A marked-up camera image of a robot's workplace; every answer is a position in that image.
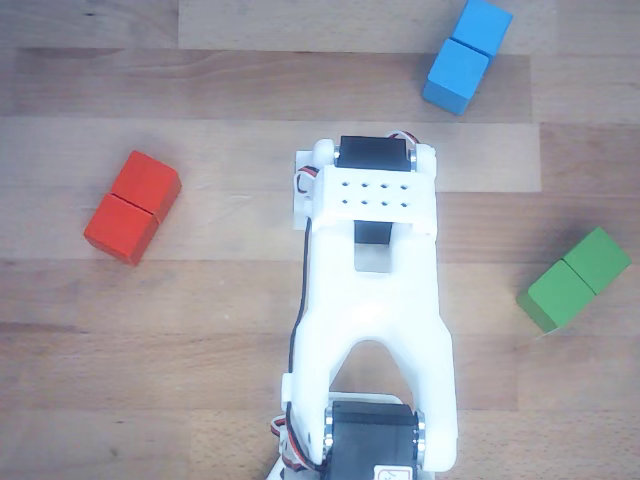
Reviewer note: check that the blue rectangular wooden block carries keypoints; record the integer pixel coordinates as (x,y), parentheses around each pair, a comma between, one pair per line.
(457,75)

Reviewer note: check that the green rectangular wooden block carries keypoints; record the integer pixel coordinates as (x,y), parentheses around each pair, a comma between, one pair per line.
(562,295)

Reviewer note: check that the red rectangular wooden block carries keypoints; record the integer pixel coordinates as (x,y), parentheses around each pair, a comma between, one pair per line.
(125,225)

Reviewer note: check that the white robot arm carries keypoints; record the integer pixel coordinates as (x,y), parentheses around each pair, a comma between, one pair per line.
(372,300)

